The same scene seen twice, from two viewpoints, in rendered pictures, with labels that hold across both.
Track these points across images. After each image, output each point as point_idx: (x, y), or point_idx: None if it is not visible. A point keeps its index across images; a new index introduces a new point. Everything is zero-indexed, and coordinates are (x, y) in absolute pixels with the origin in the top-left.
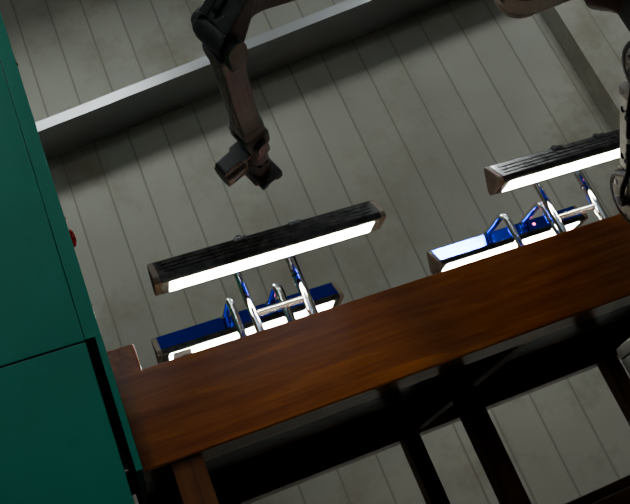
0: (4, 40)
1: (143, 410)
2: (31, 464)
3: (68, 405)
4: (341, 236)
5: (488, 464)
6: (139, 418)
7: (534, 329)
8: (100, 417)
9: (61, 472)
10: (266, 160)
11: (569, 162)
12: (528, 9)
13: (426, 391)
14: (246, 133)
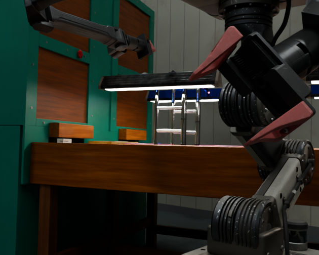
0: None
1: (36, 159)
2: None
3: (8, 149)
4: (194, 87)
5: None
6: (33, 162)
7: (212, 197)
8: (16, 158)
9: (1, 172)
10: (135, 48)
11: None
12: (219, 18)
13: None
14: (102, 42)
